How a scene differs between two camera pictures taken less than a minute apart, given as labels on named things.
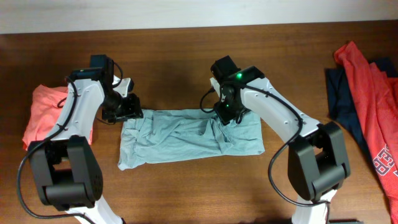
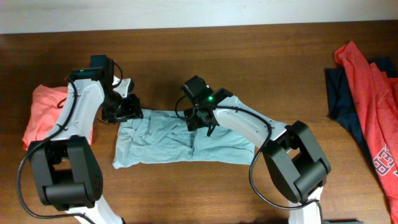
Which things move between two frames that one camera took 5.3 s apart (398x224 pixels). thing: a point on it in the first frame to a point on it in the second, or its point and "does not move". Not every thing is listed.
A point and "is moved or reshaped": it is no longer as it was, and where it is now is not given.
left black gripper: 132,110 does not move
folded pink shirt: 46,104 does not move
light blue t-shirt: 166,135 is moved or reshaped
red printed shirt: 375,95 does not move
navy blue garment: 342,104 does not move
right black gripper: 224,115 to 192,119
